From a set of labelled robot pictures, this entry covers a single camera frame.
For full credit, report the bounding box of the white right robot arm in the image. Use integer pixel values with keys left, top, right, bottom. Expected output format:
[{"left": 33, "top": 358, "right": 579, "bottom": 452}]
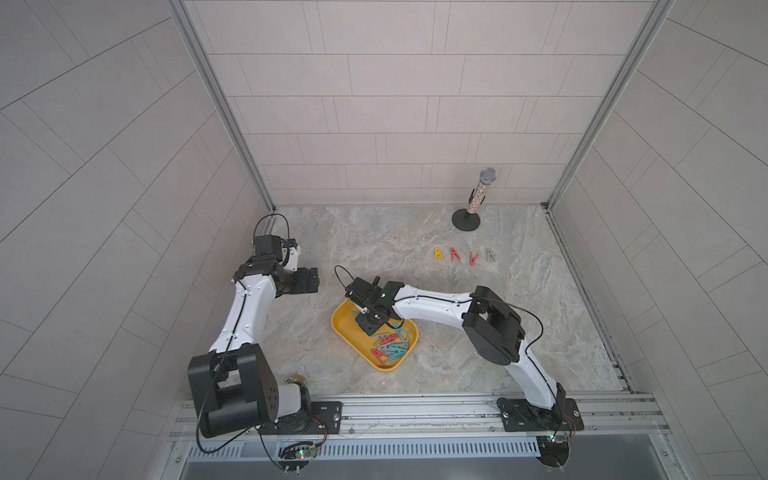
[{"left": 345, "top": 278, "right": 565, "bottom": 412}]

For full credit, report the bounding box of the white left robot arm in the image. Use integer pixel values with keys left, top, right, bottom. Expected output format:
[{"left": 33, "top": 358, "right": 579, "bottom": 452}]
[{"left": 187, "top": 259, "right": 319, "bottom": 438}]

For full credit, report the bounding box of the yellow plastic storage box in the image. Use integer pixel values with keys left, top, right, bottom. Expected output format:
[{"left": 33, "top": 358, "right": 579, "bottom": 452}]
[{"left": 331, "top": 300, "right": 419, "bottom": 372}]

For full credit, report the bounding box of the glittery stand with black base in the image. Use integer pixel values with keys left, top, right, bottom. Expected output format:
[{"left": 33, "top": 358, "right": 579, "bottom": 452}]
[{"left": 451, "top": 167, "right": 498, "bottom": 232}]

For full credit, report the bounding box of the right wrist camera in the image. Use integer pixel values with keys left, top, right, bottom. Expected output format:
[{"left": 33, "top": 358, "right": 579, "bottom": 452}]
[{"left": 345, "top": 277, "right": 381, "bottom": 308}]

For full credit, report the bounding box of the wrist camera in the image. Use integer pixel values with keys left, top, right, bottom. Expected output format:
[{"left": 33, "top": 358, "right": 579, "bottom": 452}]
[
  {"left": 345, "top": 277, "right": 381, "bottom": 308},
  {"left": 252, "top": 234, "right": 284, "bottom": 262}
]

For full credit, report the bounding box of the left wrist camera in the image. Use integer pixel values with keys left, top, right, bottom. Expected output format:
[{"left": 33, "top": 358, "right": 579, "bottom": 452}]
[{"left": 252, "top": 234, "right": 284, "bottom": 262}]

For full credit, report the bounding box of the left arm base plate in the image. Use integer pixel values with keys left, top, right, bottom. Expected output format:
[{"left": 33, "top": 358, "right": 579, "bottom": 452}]
[{"left": 260, "top": 401, "right": 343, "bottom": 435}]

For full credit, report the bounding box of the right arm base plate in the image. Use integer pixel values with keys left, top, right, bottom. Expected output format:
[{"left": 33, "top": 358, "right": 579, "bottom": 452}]
[{"left": 496, "top": 397, "right": 584, "bottom": 432}]

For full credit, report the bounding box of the aluminium front rail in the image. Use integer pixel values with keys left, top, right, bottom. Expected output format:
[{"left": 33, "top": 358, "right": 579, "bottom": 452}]
[{"left": 173, "top": 392, "right": 667, "bottom": 442}]

